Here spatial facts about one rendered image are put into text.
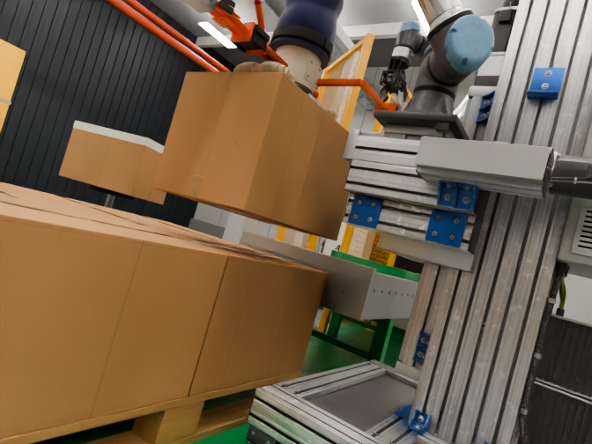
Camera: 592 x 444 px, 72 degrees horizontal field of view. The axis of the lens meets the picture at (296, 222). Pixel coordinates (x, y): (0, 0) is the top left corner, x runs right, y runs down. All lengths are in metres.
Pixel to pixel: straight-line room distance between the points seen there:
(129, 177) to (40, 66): 9.59
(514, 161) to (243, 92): 0.74
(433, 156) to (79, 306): 0.82
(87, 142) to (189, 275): 2.25
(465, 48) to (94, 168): 2.54
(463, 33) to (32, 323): 1.09
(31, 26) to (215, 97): 11.23
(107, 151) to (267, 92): 2.02
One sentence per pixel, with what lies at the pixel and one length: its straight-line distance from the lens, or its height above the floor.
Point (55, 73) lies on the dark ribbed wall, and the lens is 12.56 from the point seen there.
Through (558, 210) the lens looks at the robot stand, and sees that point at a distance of 1.25.
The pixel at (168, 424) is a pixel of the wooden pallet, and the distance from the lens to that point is 1.24.
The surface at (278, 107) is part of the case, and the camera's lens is 1.20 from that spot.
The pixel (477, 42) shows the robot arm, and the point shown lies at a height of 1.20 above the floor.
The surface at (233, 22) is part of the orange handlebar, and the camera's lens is 1.32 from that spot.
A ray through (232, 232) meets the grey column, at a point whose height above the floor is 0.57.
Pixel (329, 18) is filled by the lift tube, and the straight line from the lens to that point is 1.60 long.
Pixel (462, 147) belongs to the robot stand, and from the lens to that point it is 0.99.
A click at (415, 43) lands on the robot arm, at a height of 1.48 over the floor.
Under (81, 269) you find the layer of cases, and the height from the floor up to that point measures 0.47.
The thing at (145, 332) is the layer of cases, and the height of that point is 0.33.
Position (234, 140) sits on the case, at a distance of 1.22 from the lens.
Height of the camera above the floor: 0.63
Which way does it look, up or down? 3 degrees up
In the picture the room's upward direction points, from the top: 16 degrees clockwise
